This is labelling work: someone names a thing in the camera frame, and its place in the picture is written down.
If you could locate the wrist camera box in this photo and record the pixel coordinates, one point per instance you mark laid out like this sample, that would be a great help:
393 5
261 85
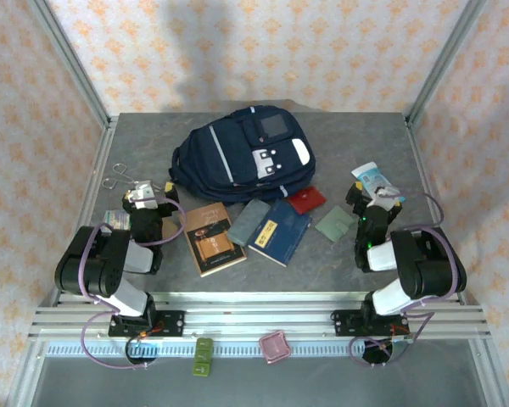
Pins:
386 201
144 195

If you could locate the pink square tray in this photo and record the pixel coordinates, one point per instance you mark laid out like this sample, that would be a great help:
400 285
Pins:
275 347

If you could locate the blue book with yellow label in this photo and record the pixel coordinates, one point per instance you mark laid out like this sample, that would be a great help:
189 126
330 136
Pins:
280 233

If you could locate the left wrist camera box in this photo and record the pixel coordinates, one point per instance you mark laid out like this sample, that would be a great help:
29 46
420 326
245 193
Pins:
144 195

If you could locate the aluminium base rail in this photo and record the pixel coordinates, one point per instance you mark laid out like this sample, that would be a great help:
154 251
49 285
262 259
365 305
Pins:
254 318

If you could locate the aluminium frame post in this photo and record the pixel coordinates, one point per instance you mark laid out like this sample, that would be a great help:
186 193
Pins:
445 59
68 59

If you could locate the red wallet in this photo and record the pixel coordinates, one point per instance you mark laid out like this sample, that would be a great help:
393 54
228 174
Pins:
307 200

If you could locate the aluminium side rail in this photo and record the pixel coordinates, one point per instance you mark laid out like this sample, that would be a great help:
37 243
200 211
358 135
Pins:
89 203
432 178

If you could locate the left aluminium frame post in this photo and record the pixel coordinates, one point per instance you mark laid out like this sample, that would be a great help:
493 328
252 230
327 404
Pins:
68 59

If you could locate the brown book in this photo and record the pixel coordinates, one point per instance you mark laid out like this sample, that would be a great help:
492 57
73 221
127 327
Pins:
212 241

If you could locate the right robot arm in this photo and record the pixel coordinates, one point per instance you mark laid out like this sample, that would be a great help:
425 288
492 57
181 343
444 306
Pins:
428 263

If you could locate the green wallet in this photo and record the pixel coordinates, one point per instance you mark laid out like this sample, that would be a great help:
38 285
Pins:
334 224

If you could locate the right aluminium frame post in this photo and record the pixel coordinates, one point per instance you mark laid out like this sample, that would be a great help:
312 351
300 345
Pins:
445 59

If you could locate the blue white wipes pack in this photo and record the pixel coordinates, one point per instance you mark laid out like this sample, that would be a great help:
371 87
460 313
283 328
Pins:
367 174

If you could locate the left aluminium side rail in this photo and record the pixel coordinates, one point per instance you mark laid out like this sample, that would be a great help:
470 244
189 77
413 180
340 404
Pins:
89 203

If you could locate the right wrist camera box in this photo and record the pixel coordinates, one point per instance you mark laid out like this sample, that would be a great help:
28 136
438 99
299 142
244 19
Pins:
386 201

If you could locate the right aluminium side rail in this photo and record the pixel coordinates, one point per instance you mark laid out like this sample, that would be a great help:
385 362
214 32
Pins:
432 178

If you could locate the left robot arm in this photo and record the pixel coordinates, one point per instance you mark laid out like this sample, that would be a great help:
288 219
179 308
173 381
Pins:
97 263

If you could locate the green button box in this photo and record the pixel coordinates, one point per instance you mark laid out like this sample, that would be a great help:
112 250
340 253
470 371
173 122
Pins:
203 357

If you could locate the metal scissors clamp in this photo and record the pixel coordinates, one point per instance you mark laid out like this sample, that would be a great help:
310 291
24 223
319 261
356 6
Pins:
119 178

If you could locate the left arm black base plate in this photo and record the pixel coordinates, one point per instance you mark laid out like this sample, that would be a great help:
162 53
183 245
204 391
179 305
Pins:
174 322

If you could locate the navy blue backpack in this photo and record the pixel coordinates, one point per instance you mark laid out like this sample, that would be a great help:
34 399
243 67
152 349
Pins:
237 157

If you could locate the small green tissue pack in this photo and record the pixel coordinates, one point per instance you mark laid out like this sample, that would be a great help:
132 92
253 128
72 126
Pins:
116 220

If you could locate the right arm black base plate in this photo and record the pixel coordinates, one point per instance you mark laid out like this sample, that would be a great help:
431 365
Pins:
343 322

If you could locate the tan beige pouch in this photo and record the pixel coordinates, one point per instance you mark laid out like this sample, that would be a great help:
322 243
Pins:
172 231

